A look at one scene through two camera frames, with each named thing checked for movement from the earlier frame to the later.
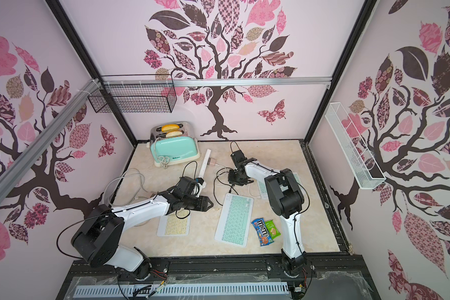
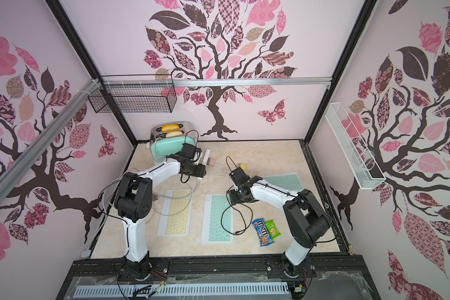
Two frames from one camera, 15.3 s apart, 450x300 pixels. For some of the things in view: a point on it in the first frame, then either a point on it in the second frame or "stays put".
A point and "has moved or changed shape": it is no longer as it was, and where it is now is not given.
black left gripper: [202, 206] → [200, 169]
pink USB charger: [211, 162] stays put
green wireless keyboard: [234, 222] has moved or changed shape
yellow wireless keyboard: [174, 224] stays put
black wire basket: [134, 94] stays put
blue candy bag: [264, 235] stays put
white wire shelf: [365, 169] stays put
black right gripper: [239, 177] → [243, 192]
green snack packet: [274, 230] stays put
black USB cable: [230, 190] → [241, 215]
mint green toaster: [171, 142] stays put
